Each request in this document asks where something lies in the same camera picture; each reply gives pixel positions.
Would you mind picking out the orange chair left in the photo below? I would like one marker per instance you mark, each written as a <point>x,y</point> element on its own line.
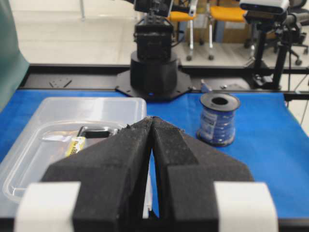
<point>184,14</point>

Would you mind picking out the green backdrop curtain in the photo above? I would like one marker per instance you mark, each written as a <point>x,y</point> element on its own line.
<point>13,65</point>

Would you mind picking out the yellow labelled item in box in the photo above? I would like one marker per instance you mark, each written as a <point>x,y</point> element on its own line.
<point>76,144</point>

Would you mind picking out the camera on black stand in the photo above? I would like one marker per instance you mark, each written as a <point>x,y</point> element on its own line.
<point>266,15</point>

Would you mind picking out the blue table mat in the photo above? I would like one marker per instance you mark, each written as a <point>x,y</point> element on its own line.
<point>268,139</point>

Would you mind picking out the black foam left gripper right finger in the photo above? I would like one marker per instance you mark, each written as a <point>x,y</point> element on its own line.
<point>202,189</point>

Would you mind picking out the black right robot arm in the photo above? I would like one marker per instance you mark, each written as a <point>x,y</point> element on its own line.
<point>153,35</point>

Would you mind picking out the clear plastic tool box lid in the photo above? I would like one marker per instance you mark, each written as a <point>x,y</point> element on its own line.
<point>47,136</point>

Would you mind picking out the orange chair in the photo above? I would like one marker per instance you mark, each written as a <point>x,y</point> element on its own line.
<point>184,14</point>
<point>221,13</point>

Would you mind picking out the black tool box latch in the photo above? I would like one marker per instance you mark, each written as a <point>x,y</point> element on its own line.
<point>97,132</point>

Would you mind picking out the orange chair right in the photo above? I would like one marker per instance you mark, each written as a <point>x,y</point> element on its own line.
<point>221,13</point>

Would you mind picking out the blue wire spool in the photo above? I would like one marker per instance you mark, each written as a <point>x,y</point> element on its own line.
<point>217,121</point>

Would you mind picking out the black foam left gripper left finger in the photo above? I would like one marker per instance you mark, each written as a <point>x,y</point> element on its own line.
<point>99,189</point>

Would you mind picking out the black table rail frame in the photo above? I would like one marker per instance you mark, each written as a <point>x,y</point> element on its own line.
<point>84,77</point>

